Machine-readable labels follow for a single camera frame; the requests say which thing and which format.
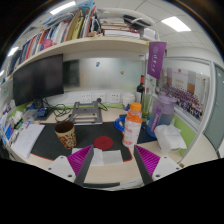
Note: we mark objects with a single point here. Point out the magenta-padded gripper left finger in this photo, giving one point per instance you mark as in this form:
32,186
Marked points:
81,160

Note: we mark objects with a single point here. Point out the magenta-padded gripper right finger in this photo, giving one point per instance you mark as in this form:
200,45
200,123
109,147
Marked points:
148,160

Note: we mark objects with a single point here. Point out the orange-capped drink bottle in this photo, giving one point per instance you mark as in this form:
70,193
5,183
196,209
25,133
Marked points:
131,130

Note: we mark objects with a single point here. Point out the purple water bottle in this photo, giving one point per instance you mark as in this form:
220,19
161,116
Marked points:
160,115

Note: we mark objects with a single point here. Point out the flat round red coaster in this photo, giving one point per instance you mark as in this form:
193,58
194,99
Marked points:
103,143

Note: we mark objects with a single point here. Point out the floral paper cup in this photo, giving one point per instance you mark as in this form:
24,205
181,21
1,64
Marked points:
66,135

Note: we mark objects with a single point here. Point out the black red-edged desk mat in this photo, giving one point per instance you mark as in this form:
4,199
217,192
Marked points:
87,130

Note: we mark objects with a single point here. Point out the white paper napkin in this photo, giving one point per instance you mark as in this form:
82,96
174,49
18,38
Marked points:
111,157

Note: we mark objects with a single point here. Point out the crumpled white tissue bag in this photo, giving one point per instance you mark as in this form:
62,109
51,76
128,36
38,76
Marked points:
170,136

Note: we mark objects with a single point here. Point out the green drinking glass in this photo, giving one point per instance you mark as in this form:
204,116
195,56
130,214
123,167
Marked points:
146,103

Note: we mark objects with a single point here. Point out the open white notebook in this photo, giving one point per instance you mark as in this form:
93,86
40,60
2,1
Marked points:
28,140

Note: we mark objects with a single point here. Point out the small blue box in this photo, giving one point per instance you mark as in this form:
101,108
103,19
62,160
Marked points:
41,112

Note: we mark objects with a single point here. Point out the white ceramic jar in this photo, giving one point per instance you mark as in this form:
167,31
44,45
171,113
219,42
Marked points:
128,100

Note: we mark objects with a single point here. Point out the dark wine bottle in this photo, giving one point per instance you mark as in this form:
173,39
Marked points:
140,88

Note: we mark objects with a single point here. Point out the group photo poster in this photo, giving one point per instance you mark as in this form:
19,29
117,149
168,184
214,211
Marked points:
186,90

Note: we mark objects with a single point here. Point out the grey door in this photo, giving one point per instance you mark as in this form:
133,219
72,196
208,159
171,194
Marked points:
215,106

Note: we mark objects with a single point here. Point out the black computer monitor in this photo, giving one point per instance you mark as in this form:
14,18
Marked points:
38,78

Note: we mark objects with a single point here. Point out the purple hanging banner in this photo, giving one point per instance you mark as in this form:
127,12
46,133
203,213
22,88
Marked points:
156,60

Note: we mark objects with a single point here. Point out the shelf with books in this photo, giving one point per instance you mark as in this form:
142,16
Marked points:
83,36

